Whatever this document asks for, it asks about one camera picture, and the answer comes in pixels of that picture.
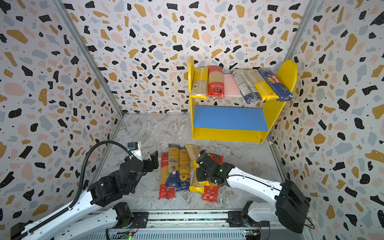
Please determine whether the blue gold spaghetti bag right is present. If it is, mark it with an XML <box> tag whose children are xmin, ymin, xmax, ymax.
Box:
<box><xmin>176</xmin><ymin>147</ymin><xmax>191</xmax><ymax>192</ymax></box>

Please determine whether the blue Barilla spaghetti bag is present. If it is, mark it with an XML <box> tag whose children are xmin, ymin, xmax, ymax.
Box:
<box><xmin>258</xmin><ymin>68</ymin><xmax>293</xmax><ymax>102</ymax></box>

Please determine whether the blue gold spaghetti bag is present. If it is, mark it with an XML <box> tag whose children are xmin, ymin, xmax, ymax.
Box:
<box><xmin>166</xmin><ymin>144</ymin><xmax>180</xmax><ymax>189</ymax></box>
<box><xmin>176</xmin><ymin>147</ymin><xmax>191</xmax><ymax>192</ymax></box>

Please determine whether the red spaghetti bag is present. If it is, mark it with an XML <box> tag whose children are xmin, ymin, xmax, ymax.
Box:
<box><xmin>208</xmin><ymin>66</ymin><xmax>225</xmax><ymax>99</ymax></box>
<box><xmin>159</xmin><ymin>152</ymin><xmax>175</xmax><ymax>200</ymax></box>
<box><xmin>202</xmin><ymin>153</ymin><xmax>224</xmax><ymax>203</ymax></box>

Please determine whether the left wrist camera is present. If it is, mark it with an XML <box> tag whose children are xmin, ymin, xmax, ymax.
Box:
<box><xmin>127</xmin><ymin>142</ymin><xmax>143</xmax><ymax>161</ymax></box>

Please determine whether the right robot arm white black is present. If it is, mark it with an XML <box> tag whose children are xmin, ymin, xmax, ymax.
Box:
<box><xmin>196</xmin><ymin>151</ymin><xmax>310</xmax><ymax>234</ymax></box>

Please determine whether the yellow shelf with coloured boards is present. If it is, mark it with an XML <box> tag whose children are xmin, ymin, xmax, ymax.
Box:
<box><xmin>188</xmin><ymin>57</ymin><xmax>298</xmax><ymax>143</ymax></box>

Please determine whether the black corrugated cable conduit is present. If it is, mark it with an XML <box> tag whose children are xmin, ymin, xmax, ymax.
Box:
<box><xmin>11</xmin><ymin>140</ymin><xmax>134</xmax><ymax>240</ymax></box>

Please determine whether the clear printed spaghetti bag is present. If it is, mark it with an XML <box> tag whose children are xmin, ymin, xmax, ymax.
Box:
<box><xmin>232</xmin><ymin>69</ymin><xmax>262</xmax><ymax>104</ymax></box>

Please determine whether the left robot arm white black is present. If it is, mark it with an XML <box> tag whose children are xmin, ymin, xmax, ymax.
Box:
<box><xmin>11</xmin><ymin>151</ymin><xmax>159</xmax><ymax>240</ymax></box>

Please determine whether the blue gold spaghetti bag left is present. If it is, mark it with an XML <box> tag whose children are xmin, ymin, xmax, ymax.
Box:
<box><xmin>166</xmin><ymin>144</ymin><xmax>180</xmax><ymax>189</ymax></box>

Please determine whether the yellow Pastatime spaghetti bag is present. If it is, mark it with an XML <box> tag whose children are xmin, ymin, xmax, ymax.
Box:
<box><xmin>245</xmin><ymin>70</ymin><xmax>279</xmax><ymax>102</ymax></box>

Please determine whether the yellow label spaghetti bag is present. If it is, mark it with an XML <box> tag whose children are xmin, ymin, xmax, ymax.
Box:
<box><xmin>190</xmin><ymin>67</ymin><xmax>209</xmax><ymax>99</ymax></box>

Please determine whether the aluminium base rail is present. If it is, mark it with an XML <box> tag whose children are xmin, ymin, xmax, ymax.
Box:
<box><xmin>59</xmin><ymin>208</ymin><xmax>316</xmax><ymax>240</ymax></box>

